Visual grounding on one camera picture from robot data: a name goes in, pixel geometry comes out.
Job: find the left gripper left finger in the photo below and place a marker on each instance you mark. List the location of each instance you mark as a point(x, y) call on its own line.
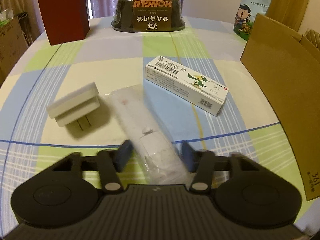
point(111, 162)

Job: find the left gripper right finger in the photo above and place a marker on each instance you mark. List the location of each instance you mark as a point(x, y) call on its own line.
point(201, 164)

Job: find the white item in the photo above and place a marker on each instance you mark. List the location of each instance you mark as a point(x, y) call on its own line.
point(156, 154)

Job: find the white power adapter plug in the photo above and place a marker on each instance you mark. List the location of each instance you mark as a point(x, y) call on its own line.
point(75, 105)

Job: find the white ointment box with bird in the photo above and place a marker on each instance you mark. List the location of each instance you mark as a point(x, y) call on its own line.
point(186, 83)

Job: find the large open cardboard box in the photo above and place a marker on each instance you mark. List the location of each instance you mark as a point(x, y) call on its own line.
point(285, 65)

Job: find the black Honglu food container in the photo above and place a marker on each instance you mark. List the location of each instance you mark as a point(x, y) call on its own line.
point(148, 16)

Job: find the brown cardboard box stack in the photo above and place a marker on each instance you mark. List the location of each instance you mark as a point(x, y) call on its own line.
point(13, 45)

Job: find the dark red paper bag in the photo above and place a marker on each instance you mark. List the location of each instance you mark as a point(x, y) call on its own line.
point(64, 20)

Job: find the quilted beige chair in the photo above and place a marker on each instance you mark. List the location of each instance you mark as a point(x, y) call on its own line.
point(313, 37)

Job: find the green white snack bag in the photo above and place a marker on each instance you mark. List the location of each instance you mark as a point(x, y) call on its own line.
point(245, 16)

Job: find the golden brown curtain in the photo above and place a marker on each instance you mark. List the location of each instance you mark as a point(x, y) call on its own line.
point(288, 12)

